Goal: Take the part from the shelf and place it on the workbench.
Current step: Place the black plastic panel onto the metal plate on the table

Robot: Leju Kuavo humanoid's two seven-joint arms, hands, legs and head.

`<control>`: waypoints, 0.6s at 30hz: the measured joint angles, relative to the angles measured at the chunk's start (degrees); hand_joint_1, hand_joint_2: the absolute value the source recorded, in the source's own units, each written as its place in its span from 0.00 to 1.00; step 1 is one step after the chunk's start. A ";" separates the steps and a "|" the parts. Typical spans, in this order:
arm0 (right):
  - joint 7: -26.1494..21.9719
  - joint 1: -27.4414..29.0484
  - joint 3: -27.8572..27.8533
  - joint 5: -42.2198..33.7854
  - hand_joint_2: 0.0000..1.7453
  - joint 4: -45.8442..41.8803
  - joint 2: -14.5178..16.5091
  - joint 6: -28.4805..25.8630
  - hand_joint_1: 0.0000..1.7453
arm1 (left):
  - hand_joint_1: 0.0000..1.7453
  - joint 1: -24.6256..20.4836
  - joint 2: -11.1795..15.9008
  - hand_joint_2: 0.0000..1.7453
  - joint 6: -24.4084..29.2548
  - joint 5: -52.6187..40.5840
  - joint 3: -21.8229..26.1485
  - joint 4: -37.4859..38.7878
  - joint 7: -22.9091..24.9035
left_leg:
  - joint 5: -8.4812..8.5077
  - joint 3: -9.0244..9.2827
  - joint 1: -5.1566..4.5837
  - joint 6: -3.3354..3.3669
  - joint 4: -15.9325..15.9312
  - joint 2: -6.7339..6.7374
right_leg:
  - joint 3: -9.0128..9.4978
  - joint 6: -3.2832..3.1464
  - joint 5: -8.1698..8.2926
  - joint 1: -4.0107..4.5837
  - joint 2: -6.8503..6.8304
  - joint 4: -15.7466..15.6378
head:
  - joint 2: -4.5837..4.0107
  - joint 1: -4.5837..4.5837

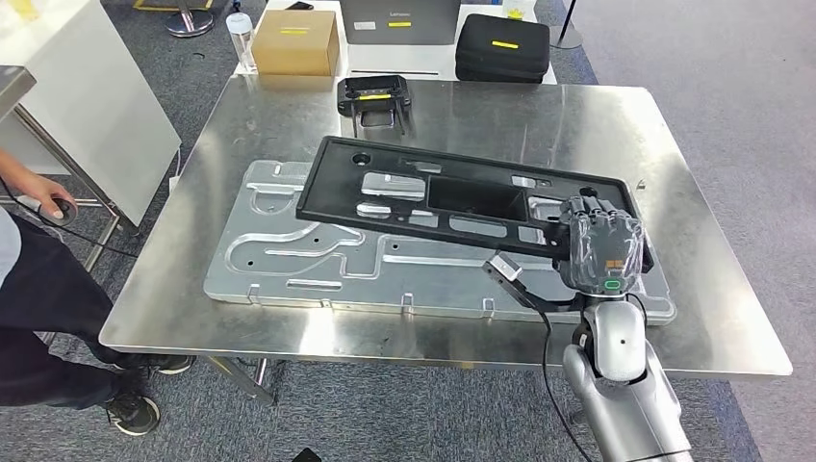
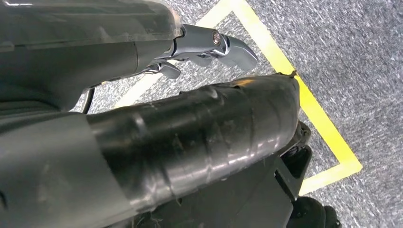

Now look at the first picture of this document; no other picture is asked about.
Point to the person's hand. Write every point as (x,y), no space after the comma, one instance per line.
(51,194)

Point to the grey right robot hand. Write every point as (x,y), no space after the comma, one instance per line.
(599,248)

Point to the black round handheld controller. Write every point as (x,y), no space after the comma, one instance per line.
(28,202)

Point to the black plastic panel part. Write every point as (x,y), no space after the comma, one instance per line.
(331,185)

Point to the person's forearm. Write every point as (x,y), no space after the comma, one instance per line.
(13,167)

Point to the stainless steel workbench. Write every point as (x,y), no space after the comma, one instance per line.
(478,108)

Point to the small black part yellow label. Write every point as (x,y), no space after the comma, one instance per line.
(373,95)

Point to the white desk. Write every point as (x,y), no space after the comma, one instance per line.
(95,115)

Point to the person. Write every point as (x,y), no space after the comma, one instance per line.
(51,300)

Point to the small yellow item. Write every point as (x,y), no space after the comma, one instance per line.
(22,9)

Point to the black stanchion grey base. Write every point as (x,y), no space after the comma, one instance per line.
(567,39)

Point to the black case yellow label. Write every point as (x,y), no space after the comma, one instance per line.
(503,48)

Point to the clear bottle white cap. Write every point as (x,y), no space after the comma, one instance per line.
(242,41)

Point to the aluminium fixture plate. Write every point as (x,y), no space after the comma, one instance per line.
(306,268)

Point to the brown cardboard box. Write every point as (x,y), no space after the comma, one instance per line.
(293,48)

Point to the grey laptop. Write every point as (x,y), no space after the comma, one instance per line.
(398,22)

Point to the black smartphone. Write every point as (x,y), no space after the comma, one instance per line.
(299,5)

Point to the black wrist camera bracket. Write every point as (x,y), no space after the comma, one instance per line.
(529,296)

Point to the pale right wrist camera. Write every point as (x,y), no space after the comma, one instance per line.
(508,266)

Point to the chrome pedestal stand base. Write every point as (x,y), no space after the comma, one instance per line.
(190,24)

